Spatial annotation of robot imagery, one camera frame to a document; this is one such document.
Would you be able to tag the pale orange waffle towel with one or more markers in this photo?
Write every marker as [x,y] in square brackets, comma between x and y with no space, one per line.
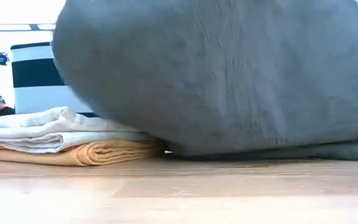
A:
[104,154]

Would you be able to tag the grey towel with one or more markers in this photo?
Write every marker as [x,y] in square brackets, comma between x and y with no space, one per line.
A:
[213,77]

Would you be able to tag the navy white striped fabric bin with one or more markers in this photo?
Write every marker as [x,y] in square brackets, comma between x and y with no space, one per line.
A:
[36,77]

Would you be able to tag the person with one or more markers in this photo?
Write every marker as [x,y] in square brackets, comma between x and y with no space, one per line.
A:
[0,109]

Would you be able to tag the white towel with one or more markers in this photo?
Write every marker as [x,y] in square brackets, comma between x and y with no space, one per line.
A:
[42,130]

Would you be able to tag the small black round fixture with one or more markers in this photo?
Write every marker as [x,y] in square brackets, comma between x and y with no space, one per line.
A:
[2,59]

